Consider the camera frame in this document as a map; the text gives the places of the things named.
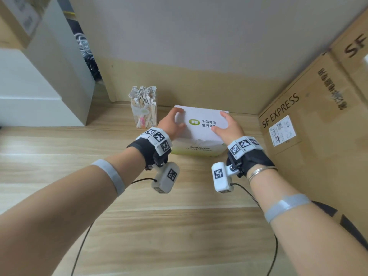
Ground person's left hand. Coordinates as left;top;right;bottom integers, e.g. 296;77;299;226
157;107;186;138

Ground person's right hand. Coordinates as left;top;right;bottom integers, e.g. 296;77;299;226
214;111;245;144

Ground white cardboard box green print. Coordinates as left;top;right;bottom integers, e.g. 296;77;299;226
170;105;230;157

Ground grey forearm band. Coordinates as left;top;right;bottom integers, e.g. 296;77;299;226
264;194;313;225
91;159;126;197

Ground person's left forearm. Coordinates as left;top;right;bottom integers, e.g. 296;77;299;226
0;146;148;276

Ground person's right forearm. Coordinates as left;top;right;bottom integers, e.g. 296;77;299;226
248;167;368;276

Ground clear container of wooden stirrers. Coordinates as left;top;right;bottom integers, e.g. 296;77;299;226
128;85;158;130

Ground large brown cardboard shipping box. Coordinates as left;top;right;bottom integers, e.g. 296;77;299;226
258;8;368;245

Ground white cabinet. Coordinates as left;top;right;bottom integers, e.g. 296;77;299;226
0;0;96;127

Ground brown cardboard box white label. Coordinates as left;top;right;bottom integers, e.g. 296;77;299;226
0;0;55;50

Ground black wrist strap with markers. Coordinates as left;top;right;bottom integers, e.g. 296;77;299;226
126;127;173;170
226;136;276;178

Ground white wrist camera with marker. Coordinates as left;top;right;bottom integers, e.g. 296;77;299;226
211;162;236;194
151;162;180;195

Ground silver bracelet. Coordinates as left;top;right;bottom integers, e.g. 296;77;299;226
247;167;279;183

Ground bundle of white cables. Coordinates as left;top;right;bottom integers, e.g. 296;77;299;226
73;33;97;73

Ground black cable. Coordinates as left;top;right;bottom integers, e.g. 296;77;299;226
70;178;157;276
231;183;279;276

